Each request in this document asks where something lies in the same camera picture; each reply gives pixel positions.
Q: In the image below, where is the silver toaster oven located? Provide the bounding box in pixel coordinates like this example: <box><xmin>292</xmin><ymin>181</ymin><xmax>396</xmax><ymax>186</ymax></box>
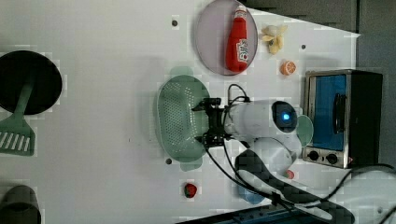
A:
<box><xmin>303</xmin><ymin>69</ymin><xmax>383</xmax><ymax>169</ymax></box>

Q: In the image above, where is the green plastic strainer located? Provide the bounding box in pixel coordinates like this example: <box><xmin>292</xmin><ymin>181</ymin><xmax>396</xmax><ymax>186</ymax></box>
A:
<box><xmin>155</xmin><ymin>66</ymin><xmax>210</xmax><ymax>172</ymax></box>

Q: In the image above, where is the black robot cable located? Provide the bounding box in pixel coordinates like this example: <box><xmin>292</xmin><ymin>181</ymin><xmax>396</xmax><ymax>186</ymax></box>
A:
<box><xmin>204</xmin><ymin>83</ymin><xmax>396</xmax><ymax>224</ymax></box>

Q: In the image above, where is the red toy strawberry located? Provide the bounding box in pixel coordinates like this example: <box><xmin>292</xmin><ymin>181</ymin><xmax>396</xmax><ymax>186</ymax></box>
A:
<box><xmin>184</xmin><ymin>183</ymin><xmax>198</xmax><ymax>199</ymax></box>

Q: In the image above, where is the red ketchup bottle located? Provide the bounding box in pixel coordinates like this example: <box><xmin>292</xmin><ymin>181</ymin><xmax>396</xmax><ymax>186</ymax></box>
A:
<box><xmin>226</xmin><ymin>5</ymin><xmax>248</xmax><ymax>73</ymax></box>

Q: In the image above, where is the black round pan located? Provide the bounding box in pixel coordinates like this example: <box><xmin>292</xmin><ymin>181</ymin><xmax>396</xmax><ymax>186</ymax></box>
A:
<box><xmin>0</xmin><ymin>50</ymin><xmax>63</xmax><ymax>115</ymax></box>

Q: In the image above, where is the orange slice toy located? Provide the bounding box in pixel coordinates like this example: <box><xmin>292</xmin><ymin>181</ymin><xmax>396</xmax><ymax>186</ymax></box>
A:
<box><xmin>280</xmin><ymin>61</ymin><xmax>297</xmax><ymax>76</ymax></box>

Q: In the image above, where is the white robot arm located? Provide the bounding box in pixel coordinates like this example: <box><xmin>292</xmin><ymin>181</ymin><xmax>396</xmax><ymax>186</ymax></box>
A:
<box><xmin>193</xmin><ymin>97</ymin><xmax>395</xmax><ymax>224</ymax></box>

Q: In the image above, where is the grey cup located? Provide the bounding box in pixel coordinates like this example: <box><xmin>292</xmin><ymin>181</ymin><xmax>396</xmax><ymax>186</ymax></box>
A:
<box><xmin>0</xmin><ymin>185</ymin><xmax>42</xmax><ymax>224</ymax></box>

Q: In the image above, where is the mint green cup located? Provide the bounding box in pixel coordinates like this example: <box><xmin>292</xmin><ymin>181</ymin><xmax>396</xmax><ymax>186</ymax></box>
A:
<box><xmin>296</xmin><ymin>115</ymin><xmax>314</xmax><ymax>147</ymax></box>

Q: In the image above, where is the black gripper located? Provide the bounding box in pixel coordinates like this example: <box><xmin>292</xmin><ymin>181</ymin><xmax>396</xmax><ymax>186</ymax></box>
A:
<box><xmin>192</xmin><ymin>98</ymin><xmax>231</xmax><ymax>148</ymax></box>

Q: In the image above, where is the blue bowl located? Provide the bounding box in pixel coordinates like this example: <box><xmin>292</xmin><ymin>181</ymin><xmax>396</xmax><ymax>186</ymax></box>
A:
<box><xmin>238</xmin><ymin>186</ymin><xmax>264</xmax><ymax>204</ymax></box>

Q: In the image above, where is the small red toy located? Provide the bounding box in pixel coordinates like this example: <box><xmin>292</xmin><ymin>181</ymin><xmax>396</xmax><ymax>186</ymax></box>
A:
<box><xmin>286</xmin><ymin>170</ymin><xmax>295</xmax><ymax>179</ymax></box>

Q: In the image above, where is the green slotted spatula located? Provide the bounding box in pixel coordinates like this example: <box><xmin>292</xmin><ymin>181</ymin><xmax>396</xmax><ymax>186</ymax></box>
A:
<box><xmin>0</xmin><ymin>83</ymin><xmax>35</xmax><ymax>157</ymax></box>

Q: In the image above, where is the yellow toy banana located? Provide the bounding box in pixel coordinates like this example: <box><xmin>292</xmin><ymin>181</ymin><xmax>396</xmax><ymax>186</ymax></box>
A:
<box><xmin>262</xmin><ymin>25</ymin><xmax>288</xmax><ymax>55</ymax></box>

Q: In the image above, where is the grey round plate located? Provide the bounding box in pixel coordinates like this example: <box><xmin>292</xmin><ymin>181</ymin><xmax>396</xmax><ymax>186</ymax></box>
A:
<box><xmin>194</xmin><ymin>0</ymin><xmax>258</xmax><ymax>76</ymax></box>

